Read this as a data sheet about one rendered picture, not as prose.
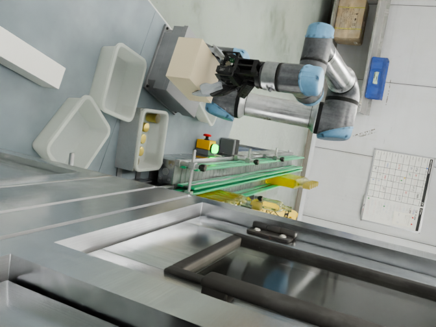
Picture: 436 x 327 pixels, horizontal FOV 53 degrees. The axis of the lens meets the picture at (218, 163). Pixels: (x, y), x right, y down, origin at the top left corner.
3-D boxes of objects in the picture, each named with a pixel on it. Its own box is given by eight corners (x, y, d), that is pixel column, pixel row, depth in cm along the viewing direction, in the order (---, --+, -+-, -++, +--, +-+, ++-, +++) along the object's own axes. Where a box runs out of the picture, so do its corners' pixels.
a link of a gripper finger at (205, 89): (185, 85, 118) (215, 71, 116) (193, 95, 124) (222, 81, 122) (187, 95, 117) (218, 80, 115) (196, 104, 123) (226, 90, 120)
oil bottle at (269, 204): (245, 205, 250) (289, 215, 239) (246, 195, 249) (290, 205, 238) (249, 203, 255) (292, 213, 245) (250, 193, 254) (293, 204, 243)
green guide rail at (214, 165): (179, 167, 170) (197, 171, 166) (180, 165, 169) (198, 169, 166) (294, 156, 329) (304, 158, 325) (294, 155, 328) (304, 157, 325)
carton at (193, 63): (178, 36, 121) (202, 38, 118) (200, 65, 135) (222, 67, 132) (165, 75, 118) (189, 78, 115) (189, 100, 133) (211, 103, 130)
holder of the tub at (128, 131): (112, 181, 155) (130, 186, 152) (122, 105, 152) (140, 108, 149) (140, 178, 170) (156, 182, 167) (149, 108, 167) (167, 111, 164)
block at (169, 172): (156, 181, 169) (170, 185, 166) (159, 157, 168) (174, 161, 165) (160, 180, 172) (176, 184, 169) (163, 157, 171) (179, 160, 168)
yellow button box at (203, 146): (194, 152, 208) (207, 156, 205) (196, 137, 207) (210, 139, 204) (200, 152, 214) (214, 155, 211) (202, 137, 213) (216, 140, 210)
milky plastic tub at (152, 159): (115, 167, 154) (135, 172, 150) (122, 104, 151) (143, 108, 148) (143, 165, 170) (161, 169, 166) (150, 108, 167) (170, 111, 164)
